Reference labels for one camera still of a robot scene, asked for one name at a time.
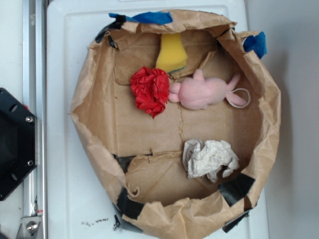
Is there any yellow and green sponge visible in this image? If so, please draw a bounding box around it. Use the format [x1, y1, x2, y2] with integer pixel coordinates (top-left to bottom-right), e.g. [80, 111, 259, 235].
[156, 33, 188, 73]

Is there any red crumpled paper ball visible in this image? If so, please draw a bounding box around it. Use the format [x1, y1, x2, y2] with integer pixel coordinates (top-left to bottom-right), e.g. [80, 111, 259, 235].
[130, 67, 169, 118]

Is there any pink plush bunny toy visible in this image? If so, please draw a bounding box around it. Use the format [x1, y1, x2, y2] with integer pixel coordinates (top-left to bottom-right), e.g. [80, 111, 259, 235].
[168, 69, 251, 110]

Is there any white crumpled paper ball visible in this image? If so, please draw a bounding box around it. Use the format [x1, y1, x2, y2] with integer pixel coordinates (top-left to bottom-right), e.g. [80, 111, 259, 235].
[182, 139, 240, 183]

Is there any brown paper-lined cardboard bin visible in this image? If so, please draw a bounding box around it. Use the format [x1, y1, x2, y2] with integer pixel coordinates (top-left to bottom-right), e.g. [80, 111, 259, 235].
[71, 9, 281, 239]

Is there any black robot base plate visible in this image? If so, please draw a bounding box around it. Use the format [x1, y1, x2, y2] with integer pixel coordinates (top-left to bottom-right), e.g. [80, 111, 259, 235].
[0, 88, 36, 201]

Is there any aluminium extrusion rail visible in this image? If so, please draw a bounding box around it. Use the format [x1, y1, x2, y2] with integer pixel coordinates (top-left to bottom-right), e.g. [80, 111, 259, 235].
[22, 0, 50, 239]

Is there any metal corner bracket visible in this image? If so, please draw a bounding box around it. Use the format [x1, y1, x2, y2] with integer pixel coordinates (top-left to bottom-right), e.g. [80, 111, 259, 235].
[16, 216, 43, 239]

